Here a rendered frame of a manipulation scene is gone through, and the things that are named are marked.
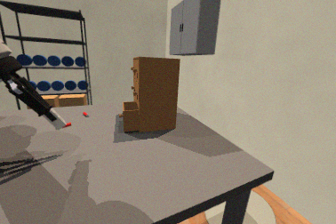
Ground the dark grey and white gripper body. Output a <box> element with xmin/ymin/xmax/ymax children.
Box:
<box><xmin>0</xmin><ymin>56</ymin><xmax>28</xmax><ymax>90</ymax></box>

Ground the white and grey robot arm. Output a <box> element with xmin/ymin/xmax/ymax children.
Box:
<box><xmin>0</xmin><ymin>38</ymin><xmax>12</xmax><ymax>83</ymax></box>

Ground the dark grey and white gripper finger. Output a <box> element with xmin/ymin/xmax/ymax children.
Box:
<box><xmin>23</xmin><ymin>77</ymin><xmax>59</xmax><ymax>116</ymax></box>
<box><xmin>5</xmin><ymin>78</ymin><xmax>67</xmax><ymax>130</ymax></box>

